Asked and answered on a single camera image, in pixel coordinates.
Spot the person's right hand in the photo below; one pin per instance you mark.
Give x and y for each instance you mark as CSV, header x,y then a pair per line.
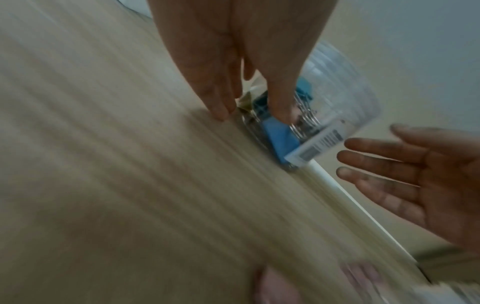
x,y
450,184

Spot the person's left hand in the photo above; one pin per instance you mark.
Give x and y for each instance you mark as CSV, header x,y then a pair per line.
x,y
240,35

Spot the clear plastic container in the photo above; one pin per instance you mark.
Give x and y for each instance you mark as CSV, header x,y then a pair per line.
x,y
337,98

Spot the pile of blue binder clips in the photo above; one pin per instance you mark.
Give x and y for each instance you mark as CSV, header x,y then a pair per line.
x,y
279,138

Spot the pink object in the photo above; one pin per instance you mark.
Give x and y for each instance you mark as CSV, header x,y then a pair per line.
x,y
275,288

